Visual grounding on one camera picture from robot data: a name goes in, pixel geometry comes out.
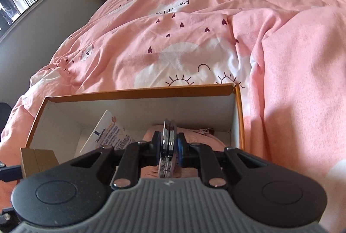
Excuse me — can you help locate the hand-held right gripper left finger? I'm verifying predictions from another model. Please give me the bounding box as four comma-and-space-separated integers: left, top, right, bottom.
69, 130, 164, 190

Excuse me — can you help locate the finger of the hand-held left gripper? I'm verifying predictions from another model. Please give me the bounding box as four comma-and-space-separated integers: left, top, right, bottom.
0, 207, 14, 220
0, 165, 22, 183

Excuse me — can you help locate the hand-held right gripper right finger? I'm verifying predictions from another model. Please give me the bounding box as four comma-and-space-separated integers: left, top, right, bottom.
176, 133, 271, 187

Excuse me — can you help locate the pink fabric pouch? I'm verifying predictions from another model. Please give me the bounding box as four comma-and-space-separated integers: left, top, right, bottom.
141, 125, 231, 180

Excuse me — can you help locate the beige cardboard box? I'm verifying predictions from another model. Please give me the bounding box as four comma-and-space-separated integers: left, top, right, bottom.
20, 148, 59, 179

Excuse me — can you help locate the orange cardboard box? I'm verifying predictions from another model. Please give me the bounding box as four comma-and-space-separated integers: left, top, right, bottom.
25, 82, 246, 180

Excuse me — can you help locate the white lotion tube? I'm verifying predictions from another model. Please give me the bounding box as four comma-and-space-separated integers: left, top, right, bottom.
79, 110, 136, 156

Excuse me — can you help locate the dark round object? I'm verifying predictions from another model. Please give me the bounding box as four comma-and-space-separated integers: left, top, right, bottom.
0, 103, 12, 131

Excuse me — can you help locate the pink printed blanket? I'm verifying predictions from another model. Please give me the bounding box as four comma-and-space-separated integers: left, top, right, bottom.
0, 0, 346, 233

